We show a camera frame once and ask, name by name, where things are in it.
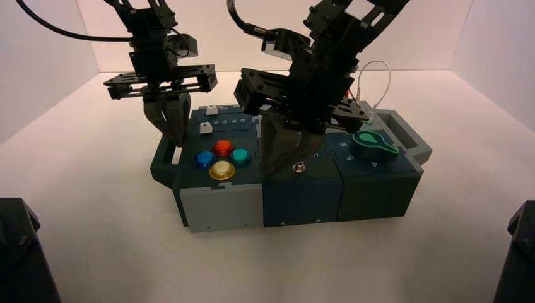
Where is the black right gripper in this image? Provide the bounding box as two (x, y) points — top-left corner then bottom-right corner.
(233, 25), (372, 177)

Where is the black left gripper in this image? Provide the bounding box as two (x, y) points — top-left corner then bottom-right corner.
(103, 31), (220, 148)

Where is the dark teal grey control box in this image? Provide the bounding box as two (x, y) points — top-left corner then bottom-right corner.
(150, 100), (433, 234)

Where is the teal round push button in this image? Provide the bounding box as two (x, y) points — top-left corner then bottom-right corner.
(229, 148), (252, 168)

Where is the blue round push button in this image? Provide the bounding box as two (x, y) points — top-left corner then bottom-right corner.
(194, 151), (217, 170)

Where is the red round push button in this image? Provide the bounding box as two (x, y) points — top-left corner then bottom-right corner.
(211, 140), (235, 159)

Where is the yellow round push button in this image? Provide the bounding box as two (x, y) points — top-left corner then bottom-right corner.
(209, 160), (236, 181)

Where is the green rotary knob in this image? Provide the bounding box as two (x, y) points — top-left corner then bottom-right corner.
(352, 130), (399, 162)

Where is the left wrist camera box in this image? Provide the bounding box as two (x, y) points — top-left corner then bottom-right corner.
(167, 33), (200, 60)

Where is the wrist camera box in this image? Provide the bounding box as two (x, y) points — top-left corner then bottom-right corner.
(261, 28), (313, 57)
(167, 33), (200, 60)

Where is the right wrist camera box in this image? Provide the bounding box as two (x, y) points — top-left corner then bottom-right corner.
(261, 28), (313, 57)

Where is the white plug jumper cable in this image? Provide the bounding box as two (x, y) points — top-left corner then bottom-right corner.
(355, 60), (392, 114)

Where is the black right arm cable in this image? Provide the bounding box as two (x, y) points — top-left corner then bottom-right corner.
(226, 0), (269, 35)

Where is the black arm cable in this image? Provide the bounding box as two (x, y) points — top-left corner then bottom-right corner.
(16, 0), (136, 43)
(226, 0), (269, 35)

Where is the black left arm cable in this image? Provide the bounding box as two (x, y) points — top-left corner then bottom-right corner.
(16, 0), (136, 43)

